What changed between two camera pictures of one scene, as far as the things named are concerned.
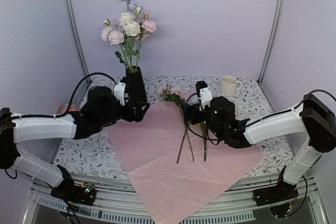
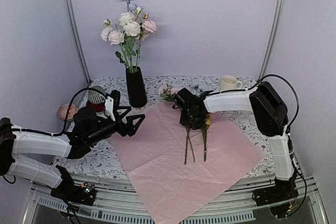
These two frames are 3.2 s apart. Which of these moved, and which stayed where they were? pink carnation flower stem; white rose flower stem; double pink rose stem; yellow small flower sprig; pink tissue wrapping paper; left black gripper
Moved: left black gripper; pink carnation flower stem
Stayed: pink tissue wrapping paper; double pink rose stem; yellow small flower sprig; white rose flower stem
